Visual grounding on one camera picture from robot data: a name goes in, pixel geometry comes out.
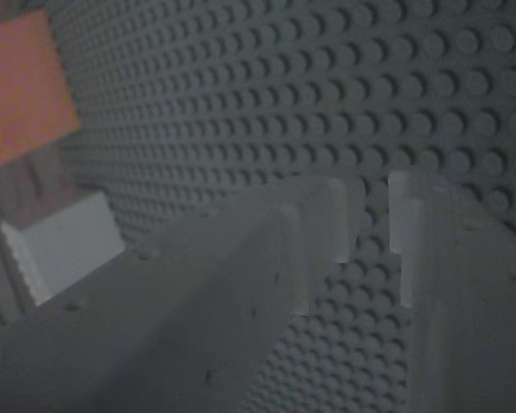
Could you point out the white toy brick box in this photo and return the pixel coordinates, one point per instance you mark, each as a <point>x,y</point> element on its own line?
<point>69,254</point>

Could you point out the orange toy brick box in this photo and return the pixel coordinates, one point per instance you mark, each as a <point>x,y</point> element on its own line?
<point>23,94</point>

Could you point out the grey studded baseplate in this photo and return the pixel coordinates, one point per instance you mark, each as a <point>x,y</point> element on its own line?
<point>284,86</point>

